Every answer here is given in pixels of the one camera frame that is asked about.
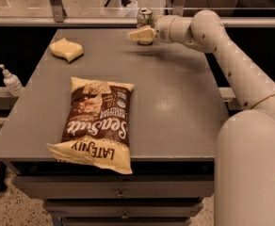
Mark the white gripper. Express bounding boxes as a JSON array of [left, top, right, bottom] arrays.
[[127, 15, 178, 43]]

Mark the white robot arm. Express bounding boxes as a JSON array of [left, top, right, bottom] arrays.
[[127, 10, 275, 226]]

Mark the grey drawer cabinet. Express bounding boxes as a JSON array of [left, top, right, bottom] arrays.
[[0, 29, 228, 226]]

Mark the yellow sponge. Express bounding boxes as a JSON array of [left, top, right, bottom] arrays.
[[50, 38, 84, 63]]

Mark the brown sea salt chips bag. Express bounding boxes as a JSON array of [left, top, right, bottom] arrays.
[[47, 77, 134, 174]]

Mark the white pump soap bottle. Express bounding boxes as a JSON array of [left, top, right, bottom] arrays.
[[0, 64, 24, 97]]

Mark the top grey drawer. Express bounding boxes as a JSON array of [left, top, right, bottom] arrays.
[[12, 176, 214, 200]]

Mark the grey drawer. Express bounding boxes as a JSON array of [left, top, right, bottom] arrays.
[[12, 176, 214, 200], [44, 199, 202, 218], [62, 218, 191, 226]]

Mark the middle grey drawer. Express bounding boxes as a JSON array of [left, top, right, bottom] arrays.
[[44, 199, 202, 218]]

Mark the bottom grey drawer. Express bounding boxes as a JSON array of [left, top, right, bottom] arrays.
[[62, 218, 191, 226]]

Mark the metal railing frame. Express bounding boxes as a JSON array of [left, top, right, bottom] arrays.
[[0, 0, 275, 27]]

